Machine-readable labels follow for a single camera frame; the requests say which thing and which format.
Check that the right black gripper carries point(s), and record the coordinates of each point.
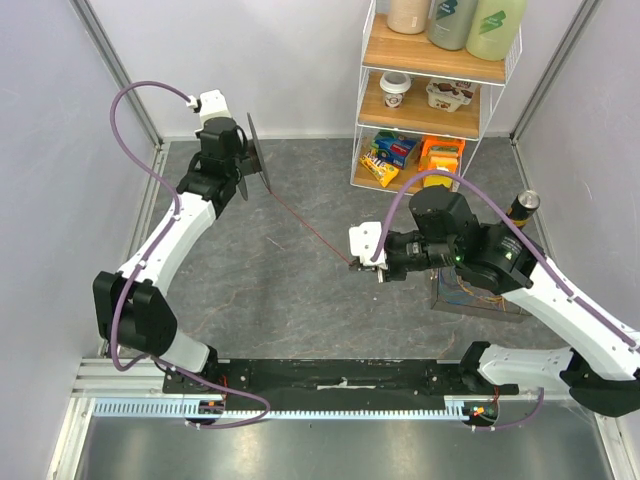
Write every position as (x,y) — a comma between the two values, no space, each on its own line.
(394,270)

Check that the orange yellow snack box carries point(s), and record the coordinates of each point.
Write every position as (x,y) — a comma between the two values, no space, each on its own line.
(441,153)

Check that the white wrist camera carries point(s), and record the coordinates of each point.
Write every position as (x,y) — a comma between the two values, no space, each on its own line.
(363,242)
(208,105)

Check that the black yellow drink can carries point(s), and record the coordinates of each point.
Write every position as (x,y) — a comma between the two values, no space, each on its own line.
(525,204)

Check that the white chocolate dessert tub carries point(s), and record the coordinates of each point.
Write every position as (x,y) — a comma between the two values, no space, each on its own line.
(450,95)

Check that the light green bottle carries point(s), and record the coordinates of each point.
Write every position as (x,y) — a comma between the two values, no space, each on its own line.
(494,27)

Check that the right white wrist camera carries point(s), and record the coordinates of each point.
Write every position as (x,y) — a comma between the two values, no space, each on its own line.
(363,242)

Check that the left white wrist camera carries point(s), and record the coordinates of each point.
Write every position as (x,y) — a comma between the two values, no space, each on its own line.
(208,105)

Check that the white wire wooden shelf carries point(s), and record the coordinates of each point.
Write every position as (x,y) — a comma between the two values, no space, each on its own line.
(420,106)

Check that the beige bottle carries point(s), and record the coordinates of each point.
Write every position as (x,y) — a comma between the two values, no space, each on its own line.
(408,17)

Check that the yellow candy bag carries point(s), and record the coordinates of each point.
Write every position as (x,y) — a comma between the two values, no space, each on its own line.
(381,170)

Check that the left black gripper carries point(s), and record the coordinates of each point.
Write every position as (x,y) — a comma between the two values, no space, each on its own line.
(242,156)

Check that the white paper cup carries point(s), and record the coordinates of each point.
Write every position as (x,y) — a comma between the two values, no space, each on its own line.
(394,86)

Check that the black cable spool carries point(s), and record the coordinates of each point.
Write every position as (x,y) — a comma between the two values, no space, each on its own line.
(260,166)

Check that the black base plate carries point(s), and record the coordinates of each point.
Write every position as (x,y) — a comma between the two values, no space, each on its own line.
(349,385)

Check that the grey green bottle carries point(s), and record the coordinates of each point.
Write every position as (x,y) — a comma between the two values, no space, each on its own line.
(451,22)

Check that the grey slotted cable duct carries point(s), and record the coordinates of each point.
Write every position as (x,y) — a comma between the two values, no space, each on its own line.
(200,410)

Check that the blue green snack box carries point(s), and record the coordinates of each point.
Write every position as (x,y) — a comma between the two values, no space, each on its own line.
(395,148)

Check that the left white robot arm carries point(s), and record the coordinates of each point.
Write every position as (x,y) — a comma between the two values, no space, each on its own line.
(130,304)

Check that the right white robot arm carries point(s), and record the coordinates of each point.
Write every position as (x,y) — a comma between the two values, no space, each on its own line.
(598,369)

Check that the clear box of wires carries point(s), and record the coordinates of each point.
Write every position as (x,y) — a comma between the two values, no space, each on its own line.
(450,294)

